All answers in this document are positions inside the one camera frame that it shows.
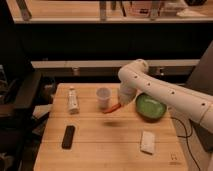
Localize long wooden bench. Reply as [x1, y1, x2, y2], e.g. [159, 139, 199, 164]
[32, 59, 198, 76]

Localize white tube bottle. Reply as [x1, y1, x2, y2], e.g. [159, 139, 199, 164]
[68, 87, 79, 114]

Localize red chili pepper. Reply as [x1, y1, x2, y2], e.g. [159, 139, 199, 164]
[103, 103, 121, 114]

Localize black remote control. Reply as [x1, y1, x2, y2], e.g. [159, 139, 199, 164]
[62, 125, 75, 149]

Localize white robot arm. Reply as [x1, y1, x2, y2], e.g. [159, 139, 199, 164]
[118, 59, 213, 133]

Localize black cable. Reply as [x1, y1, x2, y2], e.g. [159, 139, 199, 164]
[170, 116, 202, 171]

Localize dark chair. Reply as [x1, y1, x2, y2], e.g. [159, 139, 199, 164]
[0, 72, 49, 171]

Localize green ceramic plate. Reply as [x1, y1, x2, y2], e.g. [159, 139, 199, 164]
[135, 93, 167, 121]

